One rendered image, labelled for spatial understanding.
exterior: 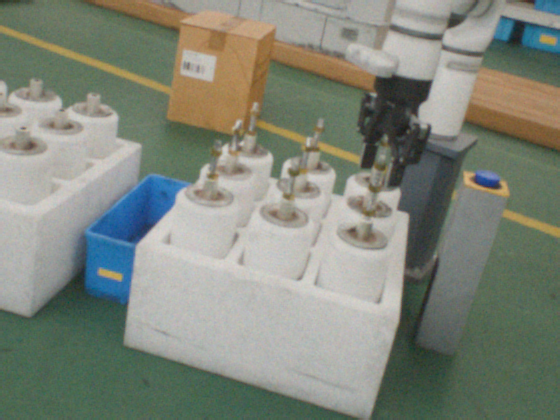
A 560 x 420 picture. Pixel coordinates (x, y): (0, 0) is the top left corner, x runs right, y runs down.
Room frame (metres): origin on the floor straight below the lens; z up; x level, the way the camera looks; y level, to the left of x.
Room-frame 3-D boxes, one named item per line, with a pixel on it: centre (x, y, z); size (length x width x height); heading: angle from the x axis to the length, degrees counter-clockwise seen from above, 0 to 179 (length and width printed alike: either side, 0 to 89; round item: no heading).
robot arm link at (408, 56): (0.91, -0.14, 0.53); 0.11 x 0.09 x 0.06; 117
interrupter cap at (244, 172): (1.07, 0.06, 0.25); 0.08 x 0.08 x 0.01
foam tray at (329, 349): (1.05, -0.06, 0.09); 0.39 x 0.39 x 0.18; 81
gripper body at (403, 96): (0.91, -0.16, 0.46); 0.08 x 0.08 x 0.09
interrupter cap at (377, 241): (0.91, -0.16, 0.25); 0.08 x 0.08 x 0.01
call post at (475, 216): (1.08, -0.36, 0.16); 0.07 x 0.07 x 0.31; 81
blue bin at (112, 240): (1.14, 0.20, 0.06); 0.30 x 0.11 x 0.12; 171
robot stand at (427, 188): (1.37, -0.32, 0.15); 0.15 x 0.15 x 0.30; 63
